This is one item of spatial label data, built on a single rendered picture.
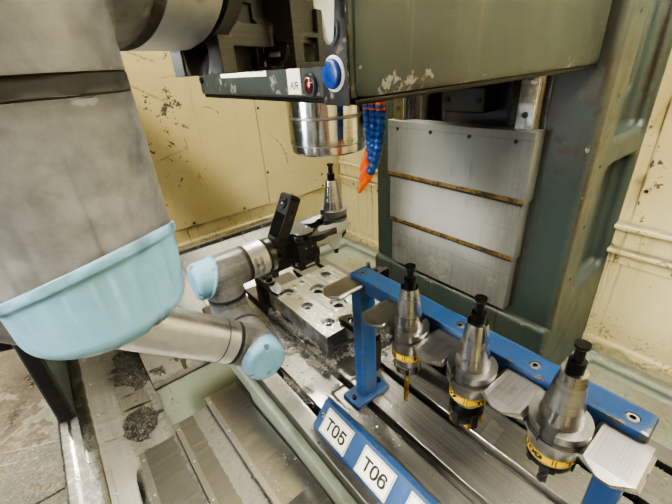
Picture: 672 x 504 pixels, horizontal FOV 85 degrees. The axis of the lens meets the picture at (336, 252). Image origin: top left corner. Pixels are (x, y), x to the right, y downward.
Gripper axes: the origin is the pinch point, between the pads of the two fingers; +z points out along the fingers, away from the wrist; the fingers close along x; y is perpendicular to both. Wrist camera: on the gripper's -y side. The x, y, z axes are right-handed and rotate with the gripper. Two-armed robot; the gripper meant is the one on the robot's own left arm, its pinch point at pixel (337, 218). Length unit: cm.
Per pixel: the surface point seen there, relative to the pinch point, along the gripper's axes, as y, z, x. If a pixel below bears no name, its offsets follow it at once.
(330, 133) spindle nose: -20.9, -5.3, 6.7
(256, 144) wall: 0, 31, -101
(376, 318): 4.3, -16.0, 29.3
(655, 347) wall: 55, 81, 54
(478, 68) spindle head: -30.7, 1.2, 32.4
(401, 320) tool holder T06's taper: 1.5, -16.1, 34.7
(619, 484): 4, -17, 63
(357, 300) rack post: 8.9, -10.7, 18.4
